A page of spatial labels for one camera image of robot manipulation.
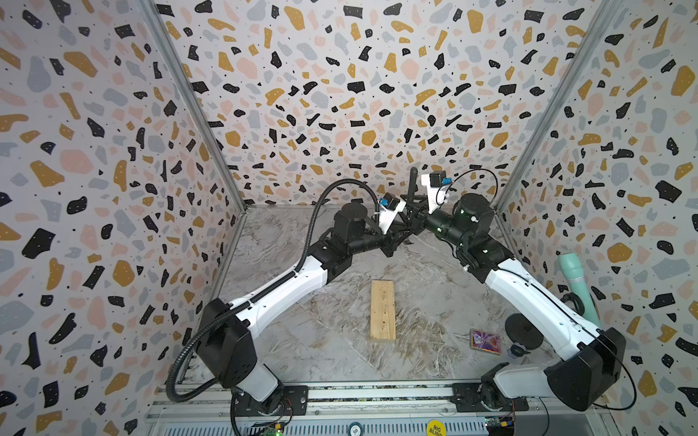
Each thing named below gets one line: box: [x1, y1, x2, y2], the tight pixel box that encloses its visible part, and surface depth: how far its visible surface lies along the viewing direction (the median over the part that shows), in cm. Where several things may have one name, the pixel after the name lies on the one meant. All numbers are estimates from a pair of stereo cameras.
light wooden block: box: [369, 279, 396, 343], surface depth 89 cm
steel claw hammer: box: [407, 167, 419, 209], surface depth 63 cm
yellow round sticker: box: [426, 419, 447, 436], surface depth 71 cm
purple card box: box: [469, 328, 502, 357], surface depth 85 cm
